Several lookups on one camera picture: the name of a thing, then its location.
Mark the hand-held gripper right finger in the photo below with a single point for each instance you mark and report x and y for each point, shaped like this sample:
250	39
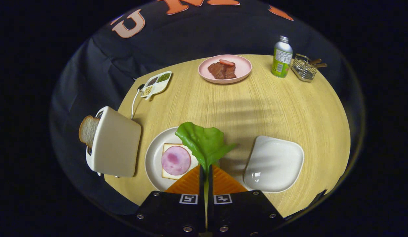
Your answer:
240	214

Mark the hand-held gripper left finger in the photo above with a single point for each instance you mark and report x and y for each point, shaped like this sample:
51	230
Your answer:
177	214

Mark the green lettuce leaf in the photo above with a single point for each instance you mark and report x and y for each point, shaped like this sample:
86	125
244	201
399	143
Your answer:
204	141

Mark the toast bread slice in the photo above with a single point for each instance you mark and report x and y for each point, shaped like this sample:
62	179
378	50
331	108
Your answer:
88	130

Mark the white bread slice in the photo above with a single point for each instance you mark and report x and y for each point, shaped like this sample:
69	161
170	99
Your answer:
167	172

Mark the pink ham slice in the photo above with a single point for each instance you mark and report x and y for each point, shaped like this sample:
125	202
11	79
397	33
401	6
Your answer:
176	160

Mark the white square dish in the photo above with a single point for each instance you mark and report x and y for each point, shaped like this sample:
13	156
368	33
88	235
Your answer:
273	164

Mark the white round plate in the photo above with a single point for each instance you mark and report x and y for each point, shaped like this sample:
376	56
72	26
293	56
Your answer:
154	158

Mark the white toaster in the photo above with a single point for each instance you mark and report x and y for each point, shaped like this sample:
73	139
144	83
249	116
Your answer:
116	144

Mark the pile of yellow beans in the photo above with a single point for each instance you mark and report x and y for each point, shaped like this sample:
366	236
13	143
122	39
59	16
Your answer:
147	91

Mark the white divided seasoning tray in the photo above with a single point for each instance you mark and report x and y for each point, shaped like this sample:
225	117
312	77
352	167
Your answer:
159	86

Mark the pile of dark beans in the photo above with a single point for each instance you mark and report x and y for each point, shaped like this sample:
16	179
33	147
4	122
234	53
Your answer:
152	81

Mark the pile of green beans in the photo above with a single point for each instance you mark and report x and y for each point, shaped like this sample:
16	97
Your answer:
163	77

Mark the brown meat pieces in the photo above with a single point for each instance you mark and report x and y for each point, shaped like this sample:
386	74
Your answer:
222	71

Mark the pink round plate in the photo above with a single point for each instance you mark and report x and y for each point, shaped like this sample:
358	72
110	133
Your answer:
243	67

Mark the red sausage slice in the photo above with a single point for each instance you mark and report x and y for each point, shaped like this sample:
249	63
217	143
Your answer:
226	62

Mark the green label metal bottle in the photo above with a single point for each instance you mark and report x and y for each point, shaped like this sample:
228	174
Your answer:
282	59

